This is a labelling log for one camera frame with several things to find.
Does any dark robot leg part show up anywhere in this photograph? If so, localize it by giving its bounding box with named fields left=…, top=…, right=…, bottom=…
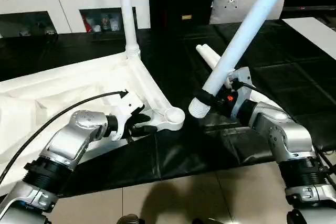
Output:
left=118, top=215, right=144, bottom=224

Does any white plastic upturned table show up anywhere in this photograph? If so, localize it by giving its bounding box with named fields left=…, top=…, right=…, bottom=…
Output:
left=0, top=19, right=336, bottom=198

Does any black screen with red light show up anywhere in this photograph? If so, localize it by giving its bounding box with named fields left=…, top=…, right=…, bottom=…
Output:
left=285, top=5, right=336, bottom=20

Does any white plastic table leg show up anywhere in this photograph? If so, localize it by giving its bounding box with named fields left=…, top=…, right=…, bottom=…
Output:
left=117, top=0, right=142, bottom=62
left=196, top=45, right=221, bottom=71
left=201, top=44, right=276, bottom=111
left=188, top=0, right=295, bottom=119

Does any grey cushion with holes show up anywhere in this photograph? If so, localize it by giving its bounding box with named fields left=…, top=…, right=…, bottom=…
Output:
left=209, top=0, right=286, bottom=25

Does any white plastic table top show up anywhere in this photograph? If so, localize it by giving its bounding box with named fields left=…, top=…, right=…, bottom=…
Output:
left=0, top=50, right=186, bottom=186

